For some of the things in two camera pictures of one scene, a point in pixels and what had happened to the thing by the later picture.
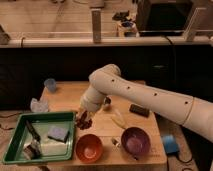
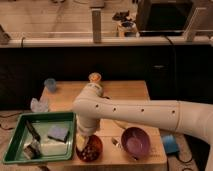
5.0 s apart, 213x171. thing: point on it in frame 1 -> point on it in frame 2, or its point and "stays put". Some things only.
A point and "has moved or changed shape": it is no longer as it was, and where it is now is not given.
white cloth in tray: x=53 y=148 stays put
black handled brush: x=34 y=135 stays put
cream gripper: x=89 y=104 -> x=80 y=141
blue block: x=170 y=144 stays put
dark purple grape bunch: x=84 y=122 has moved or changed shape
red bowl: x=89 y=148 stays put
